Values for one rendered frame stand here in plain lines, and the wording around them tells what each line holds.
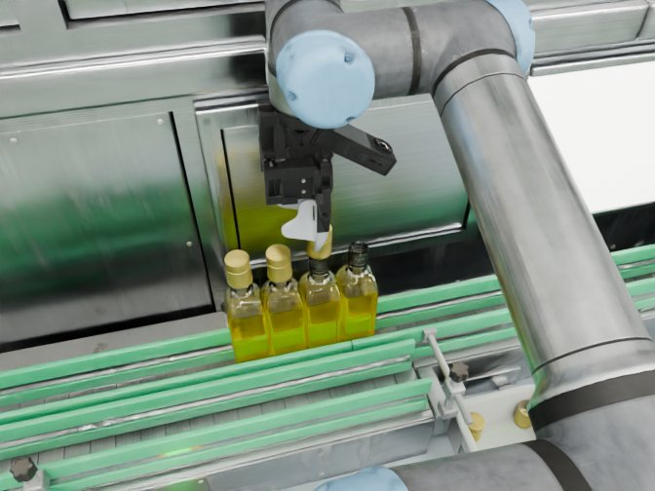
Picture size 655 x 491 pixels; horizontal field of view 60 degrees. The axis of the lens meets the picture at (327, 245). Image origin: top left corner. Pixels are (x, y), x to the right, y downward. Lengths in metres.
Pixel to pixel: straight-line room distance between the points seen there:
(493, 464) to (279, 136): 0.44
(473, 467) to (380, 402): 0.58
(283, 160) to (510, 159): 0.32
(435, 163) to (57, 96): 0.55
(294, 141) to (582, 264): 0.38
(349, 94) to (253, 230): 0.49
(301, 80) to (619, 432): 0.32
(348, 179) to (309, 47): 0.46
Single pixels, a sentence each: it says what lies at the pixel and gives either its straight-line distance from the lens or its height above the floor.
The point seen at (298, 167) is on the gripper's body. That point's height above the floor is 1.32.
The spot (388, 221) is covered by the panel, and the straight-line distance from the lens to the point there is 0.99.
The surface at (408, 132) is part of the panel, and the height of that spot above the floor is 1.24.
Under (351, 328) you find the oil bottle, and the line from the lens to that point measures 0.91.
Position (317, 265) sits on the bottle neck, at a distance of 0.80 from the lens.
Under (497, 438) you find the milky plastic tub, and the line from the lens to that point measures 1.10.
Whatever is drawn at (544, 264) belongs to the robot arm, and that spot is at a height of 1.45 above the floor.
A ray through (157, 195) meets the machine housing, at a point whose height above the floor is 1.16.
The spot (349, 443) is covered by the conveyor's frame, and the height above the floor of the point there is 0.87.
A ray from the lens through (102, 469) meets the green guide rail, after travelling 0.92.
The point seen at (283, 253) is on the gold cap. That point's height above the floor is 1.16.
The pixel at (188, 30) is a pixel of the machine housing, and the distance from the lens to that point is 0.76.
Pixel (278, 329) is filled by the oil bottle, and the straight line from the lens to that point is 0.87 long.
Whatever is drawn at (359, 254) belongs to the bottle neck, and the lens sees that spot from 0.81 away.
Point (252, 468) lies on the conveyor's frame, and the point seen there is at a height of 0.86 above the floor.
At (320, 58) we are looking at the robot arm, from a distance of 0.46.
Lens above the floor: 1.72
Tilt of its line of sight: 45 degrees down
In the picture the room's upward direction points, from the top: straight up
